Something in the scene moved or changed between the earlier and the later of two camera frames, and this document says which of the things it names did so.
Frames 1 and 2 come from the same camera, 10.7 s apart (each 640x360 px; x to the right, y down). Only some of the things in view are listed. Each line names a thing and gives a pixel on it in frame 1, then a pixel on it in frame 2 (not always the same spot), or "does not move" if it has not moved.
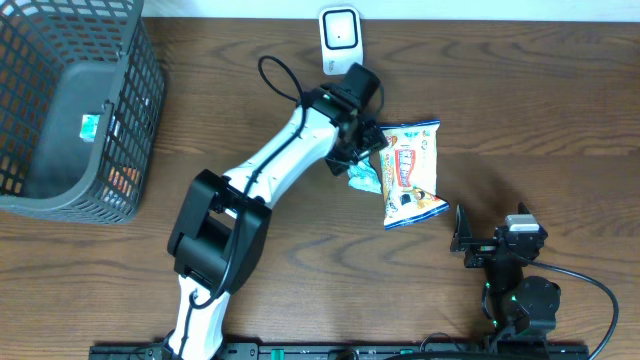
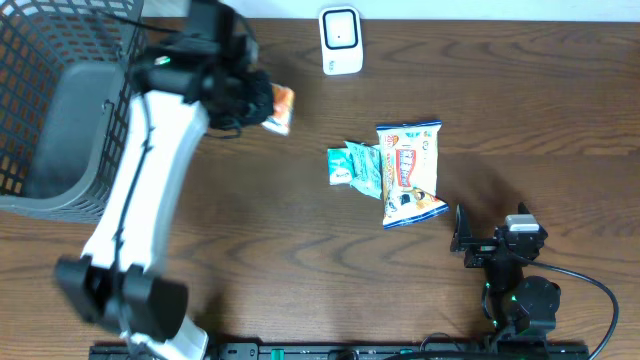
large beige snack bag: (409, 173) does not move
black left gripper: (360, 147) to (257, 105)
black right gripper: (482, 248) does not move
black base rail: (539, 351) does not move
